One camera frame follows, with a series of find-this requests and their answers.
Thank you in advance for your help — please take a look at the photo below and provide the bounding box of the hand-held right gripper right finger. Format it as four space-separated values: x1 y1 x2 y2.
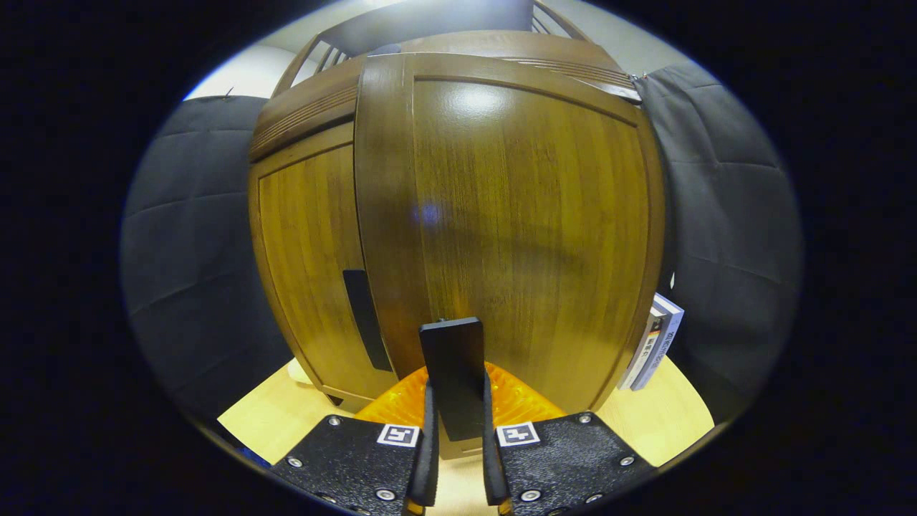
481 362 656 516

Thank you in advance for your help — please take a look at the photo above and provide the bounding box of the wooden double-door shoe cabinet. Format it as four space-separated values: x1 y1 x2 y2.
247 0 645 416

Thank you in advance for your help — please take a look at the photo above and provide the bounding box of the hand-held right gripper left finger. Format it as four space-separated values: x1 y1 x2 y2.
271 365 439 516

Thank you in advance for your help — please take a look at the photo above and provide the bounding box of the black backdrop cloth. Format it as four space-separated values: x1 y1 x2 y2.
120 63 803 431

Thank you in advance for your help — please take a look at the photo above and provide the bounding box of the wooden cabinet door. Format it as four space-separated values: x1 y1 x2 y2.
355 52 667 459
249 122 398 413

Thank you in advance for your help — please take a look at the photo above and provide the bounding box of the black door handle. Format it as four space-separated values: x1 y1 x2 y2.
419 317 486 441
342 269 393 372

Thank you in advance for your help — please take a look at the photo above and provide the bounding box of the wooden drawer front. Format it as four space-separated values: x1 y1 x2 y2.
249 30 642 162

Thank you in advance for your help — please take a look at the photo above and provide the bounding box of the white paperback book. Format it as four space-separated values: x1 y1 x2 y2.
630 292 685 391

